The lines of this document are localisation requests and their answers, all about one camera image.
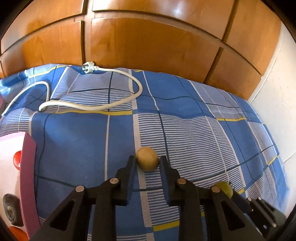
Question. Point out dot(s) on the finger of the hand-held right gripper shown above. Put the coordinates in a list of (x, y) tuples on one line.
[(240, 201)]

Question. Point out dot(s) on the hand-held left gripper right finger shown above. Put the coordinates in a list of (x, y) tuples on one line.
[(164, 183)]

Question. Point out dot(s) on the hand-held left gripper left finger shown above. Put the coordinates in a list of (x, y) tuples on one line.
[(130, 183)]

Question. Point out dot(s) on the green apple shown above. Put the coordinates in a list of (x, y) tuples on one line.
[(225, 187)]

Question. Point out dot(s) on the beige round fruit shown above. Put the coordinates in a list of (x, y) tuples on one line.
[(147, 161)]

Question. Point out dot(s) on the pink rimmed white tray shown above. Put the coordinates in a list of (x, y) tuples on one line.
[(9, 148)]

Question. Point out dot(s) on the blue plaid bedsheet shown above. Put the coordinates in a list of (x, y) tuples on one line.
[(196, 139)]

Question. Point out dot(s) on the small red fruit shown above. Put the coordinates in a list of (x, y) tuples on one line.
[(17, 160)]

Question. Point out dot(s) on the dark brown fruit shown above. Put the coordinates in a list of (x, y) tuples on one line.
[(11, 209)]

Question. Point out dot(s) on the orange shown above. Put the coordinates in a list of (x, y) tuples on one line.
[(19, 234)]

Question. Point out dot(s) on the pink electric kettle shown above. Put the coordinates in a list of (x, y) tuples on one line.
[(1, 103)]

